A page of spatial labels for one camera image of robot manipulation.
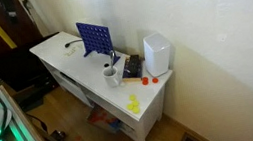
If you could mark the metal spoon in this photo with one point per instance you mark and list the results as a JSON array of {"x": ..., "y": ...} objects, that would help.
[{"x": 112, "y": 54}]

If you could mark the white ceramic cup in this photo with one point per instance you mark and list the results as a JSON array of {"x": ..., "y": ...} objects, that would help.
[{"x": 111, "y": 76}]

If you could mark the dark box with wooden edge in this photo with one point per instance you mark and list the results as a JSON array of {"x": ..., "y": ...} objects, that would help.
[{"x": 132, "y": 69}]

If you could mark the white shelf table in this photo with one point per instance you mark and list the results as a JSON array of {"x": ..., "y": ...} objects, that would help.
[{"x": 63, "y": 56}]

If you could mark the red game disc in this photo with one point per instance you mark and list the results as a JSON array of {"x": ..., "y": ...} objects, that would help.
[
  {"x": 155, "y": 80},
  {"x": 145, "y": 81}
]

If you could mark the yellow game disc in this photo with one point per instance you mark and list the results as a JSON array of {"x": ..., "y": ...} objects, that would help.
[
  {"x": 132, "y": 97},
  {"x": 135, "y": 103},
  {"x": 136, "y": 110},
  {"x": 130, "y": 107}
]

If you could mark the white box speaker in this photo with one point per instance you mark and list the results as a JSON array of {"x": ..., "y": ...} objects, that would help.
[{"x": 157, "y": 54}]

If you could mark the blue connect four grid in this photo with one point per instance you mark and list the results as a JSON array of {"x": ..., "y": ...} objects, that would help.
[{"x": 95, "y": 38}]

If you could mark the colourful box under shelf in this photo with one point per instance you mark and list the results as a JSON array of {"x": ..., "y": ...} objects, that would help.
[{"x": 103, "y": 119}]

